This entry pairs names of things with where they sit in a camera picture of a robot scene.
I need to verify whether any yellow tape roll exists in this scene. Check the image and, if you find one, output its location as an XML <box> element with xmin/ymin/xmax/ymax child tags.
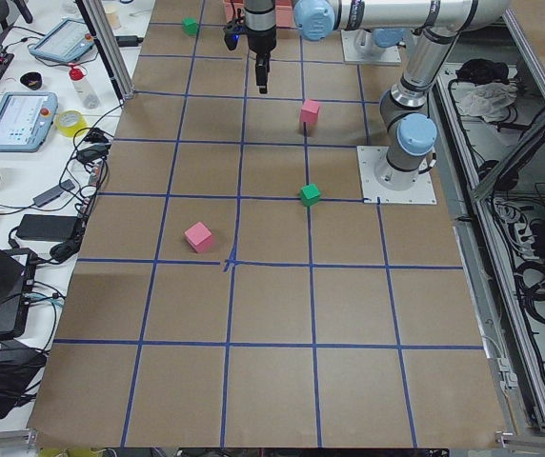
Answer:
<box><xmin>54</xmin><ymin>110</ymin><xmax>88</xmax><ymax>138</ymax></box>

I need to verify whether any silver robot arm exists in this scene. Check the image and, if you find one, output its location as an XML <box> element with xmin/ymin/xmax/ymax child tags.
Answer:
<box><xmin>293</xmin><ymin>0</ymin><xmax>510</xmax><ymax>190</ymax></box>

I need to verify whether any green foam cube far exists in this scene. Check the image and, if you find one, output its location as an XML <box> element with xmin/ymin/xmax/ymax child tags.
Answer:
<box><xmin>182</xmin><ymin>17</ymin><xmax>199</xmax><ymax>36</ymax></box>

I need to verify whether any pink foam cube near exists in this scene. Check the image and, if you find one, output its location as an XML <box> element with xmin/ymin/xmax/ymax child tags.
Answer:
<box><xmin>184</xmin><ymin>222</ymin><xmax>214</xmax><ymax>253</ymax></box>

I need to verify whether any pink foam cube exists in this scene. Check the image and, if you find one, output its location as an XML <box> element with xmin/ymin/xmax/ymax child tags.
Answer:
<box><xmin>299</xmin><ymin>99</ymin><xmax>321</xmax><ymax>128</ymax></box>
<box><xmin>184</xmin><ymin>222</ymin><xmax>214</xmax><ymax>253</ymax></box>

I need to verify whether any blue teach pendant far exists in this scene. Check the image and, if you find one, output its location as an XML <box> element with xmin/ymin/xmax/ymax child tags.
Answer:
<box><xmin>29</xmin><ymin>18</ymin><xmax>94</xmax><ymax>64</ymax></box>

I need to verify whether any green foam cube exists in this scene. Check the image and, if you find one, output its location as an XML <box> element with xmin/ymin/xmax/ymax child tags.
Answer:
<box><xmin>299</xmin><ymin>183</ymin><xmax>321</xmax><ymax>208</ymax></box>
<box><xmin>182</xmin><ymin>17</ymin><xmax>199</xmax><ymax>36</ymax></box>

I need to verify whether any black power adapter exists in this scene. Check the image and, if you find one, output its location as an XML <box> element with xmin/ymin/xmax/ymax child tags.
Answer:
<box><xmin>16</xmin><ymin>214</ymin><xmax>78</xmax><ymax>242</ymax></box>

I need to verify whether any red cap squeeze bottle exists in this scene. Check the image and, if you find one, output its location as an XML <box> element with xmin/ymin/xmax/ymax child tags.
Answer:
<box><xmin>69</xmin><ymin>66</ymin><xmax>100</xmax><ymax>109</ymax></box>

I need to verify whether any pink foam cube far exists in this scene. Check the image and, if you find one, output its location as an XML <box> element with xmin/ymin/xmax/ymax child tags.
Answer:
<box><xmin>299</xmin><ymin>99</ymin><xmax>321</xmax><ymax>128</ymax></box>

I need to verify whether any green foam cube centre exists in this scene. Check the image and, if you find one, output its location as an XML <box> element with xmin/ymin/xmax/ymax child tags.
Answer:
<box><xmin>299</xmin><ymin>183</ymin><xmax>321</xmax><ymax>208</ymax></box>

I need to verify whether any aluminium frame post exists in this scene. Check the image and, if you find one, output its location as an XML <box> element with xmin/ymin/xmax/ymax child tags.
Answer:
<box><xmin>75</xmin><ymin>0</ymin><xmax>134</xmax><ymax>102</ymax></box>

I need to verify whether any pink plastic bin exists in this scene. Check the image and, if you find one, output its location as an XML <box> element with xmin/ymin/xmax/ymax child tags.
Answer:
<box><xmin>222</xmin><ymin>0</ymin><xmax>294</xmax><ymax>28</ymax></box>

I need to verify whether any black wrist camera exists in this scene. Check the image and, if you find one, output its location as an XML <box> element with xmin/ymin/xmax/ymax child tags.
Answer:
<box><xmin>223</xmin><ymin>19</ymin><xmax>244</xmax><ymax>51</ymax></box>

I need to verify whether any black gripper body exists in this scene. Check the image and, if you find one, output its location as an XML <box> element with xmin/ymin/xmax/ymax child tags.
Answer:
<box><xmin>247</xmin><ymin>28</ymin><xmax>276</xmax><ymax>70</ymax></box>

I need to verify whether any blue teach pendant near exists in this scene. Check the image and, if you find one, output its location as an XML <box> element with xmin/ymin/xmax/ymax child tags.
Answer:
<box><xmin>0</xmin><ymin>92</ymin><xmax>58</xmax><ymax>152</ymax></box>

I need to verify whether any white crumpled cloth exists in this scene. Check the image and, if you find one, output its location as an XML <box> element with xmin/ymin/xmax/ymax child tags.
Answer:
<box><xmin>458</xmin><ymin>82</ymin><xmax>517</xmax><ymax>123</ymax></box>

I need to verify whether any black bowl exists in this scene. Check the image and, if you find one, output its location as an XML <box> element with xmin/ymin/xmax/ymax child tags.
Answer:
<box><xmin>19</xmin><ymin>71</ymin><xmax>43</xmax><ymax>90</ymax></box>

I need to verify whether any blue teach pendant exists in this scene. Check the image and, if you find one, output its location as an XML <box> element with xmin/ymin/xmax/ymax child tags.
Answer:
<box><xmin>0</xmin><ymin>92</ymin><xmax>58</xmax><ymax>152</ymax></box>
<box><xmin>29</xmin><ymin>18</ymin><xmax>94</xmax><ymax>64</ymax></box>

